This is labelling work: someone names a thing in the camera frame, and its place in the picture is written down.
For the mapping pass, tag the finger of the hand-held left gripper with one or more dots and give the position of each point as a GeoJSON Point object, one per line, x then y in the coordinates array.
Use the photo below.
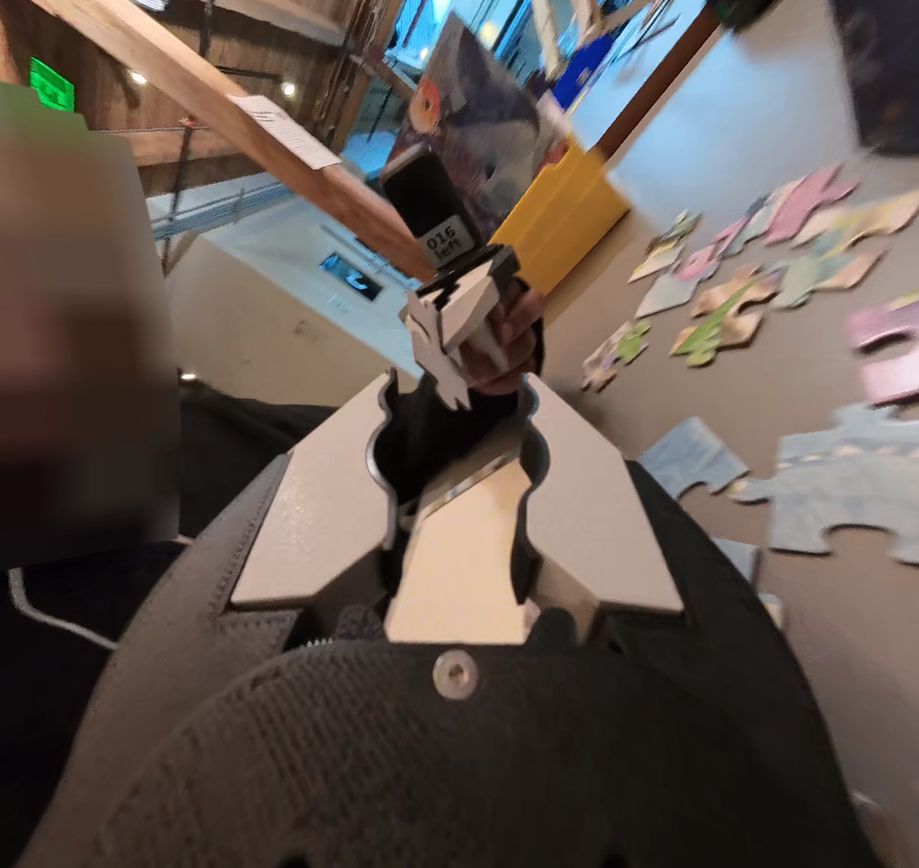
{"type": "Point", "coordinates": [474, 304]}
{"type": "Point", "coordinates": [494, 351]}

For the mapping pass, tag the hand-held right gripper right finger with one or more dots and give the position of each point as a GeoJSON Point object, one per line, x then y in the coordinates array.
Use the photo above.
{"type": "Point", "coordinates": [603, 530]}

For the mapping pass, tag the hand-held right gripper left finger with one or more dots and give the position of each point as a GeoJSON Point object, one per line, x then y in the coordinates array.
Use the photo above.
{"type": "Point", "coordinates": [316, 523]}

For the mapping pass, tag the white-backed jigsaw piece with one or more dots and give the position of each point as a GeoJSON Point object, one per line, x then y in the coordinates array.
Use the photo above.
{"type": "Point", "coordinates": [438, 365]}

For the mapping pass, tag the puzzle tray with painted border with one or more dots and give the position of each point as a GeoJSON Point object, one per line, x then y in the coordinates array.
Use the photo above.
{"type": "Point", "coordinates": [459, 559]}

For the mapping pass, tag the pile of jigsaw pieces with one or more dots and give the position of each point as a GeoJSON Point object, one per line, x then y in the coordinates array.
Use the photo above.
{"type": "Point", "coordinates": [825, 494]}

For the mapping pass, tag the person's left forearm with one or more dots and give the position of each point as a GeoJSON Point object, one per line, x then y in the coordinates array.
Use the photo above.
{"type": "Point", "coordinates": [423, 444]}

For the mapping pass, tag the person's left hand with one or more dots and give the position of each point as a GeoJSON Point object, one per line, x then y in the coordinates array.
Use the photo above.
{"type": "Point", "coordinates": [528, 336]}

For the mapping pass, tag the yellow plastic bin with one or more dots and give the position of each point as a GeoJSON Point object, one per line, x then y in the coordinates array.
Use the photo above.
{"type": "Point", "coordinates": [567, 214]}

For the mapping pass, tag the white paper notice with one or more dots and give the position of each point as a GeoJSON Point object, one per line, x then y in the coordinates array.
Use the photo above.
{"type": "Point", "coordinates": [287, 132]}

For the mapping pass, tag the green lit sign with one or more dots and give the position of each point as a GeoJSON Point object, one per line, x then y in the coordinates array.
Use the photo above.
{"type": "Point", "coordinates": [52, 85]}

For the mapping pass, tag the dark blurred object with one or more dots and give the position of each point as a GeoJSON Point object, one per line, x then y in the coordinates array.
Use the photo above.
{"type": "Point", "coordinates": [883, 56]}

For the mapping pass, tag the wooden post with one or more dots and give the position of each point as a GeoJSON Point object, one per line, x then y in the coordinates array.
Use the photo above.
{"type": "Point", "coordinates": [143, 49]}

